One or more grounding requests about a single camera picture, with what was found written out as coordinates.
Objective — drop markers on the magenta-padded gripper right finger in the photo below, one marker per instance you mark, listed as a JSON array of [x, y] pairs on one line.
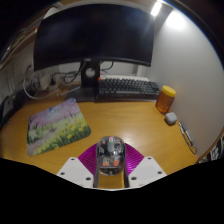
[[148, 171]]

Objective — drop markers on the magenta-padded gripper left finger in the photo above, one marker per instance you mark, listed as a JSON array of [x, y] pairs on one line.
[[75, 171]]

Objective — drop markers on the transparent computer mouse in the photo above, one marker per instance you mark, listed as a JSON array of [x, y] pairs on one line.
[[110, 155]]

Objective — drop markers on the flower meadow print mouse pad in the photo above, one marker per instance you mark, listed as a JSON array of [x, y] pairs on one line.
[[56, 128]]

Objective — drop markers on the thin dark pen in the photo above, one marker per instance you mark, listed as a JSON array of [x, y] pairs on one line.
[[186, 135]]

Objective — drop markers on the small grey earbud case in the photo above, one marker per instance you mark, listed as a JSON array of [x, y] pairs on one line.
[[170, 118]]

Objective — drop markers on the wooden bookshelf unit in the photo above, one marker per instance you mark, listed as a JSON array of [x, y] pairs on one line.
[[215, 151]]

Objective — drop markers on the orange jar with yellow lid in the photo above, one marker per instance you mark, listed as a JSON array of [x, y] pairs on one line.
[[165, 101]]

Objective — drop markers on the dark grey keyboard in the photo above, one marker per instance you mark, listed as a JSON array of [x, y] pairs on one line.
[[128, 88]]

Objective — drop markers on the black desk stand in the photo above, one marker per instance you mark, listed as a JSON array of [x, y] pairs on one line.
[[18, 103]]

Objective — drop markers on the silver flat box device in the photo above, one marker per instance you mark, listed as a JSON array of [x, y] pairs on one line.
[[8, 106]]

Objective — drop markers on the white power strip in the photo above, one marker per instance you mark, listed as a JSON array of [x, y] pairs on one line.
[[48, 81]]

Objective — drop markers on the black curved monitor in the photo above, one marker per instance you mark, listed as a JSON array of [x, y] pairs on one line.
[[93, 33]]

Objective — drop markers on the bright ceiling light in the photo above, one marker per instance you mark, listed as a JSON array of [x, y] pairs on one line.
[[156, 9]]

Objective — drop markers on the wooden wall shelf unit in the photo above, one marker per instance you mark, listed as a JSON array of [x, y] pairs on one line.
[[13, 50]]

